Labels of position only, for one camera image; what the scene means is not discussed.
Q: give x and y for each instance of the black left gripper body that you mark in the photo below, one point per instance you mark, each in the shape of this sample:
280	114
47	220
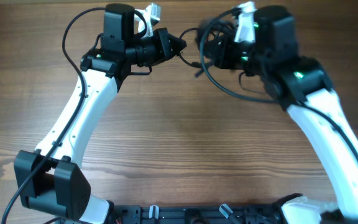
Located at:
149	50

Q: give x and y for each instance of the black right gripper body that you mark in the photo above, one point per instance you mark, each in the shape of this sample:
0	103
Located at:
235	56

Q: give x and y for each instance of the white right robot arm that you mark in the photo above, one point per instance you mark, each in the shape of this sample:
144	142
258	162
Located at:
262	41

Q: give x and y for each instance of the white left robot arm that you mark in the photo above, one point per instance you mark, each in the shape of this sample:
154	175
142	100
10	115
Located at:
49	178

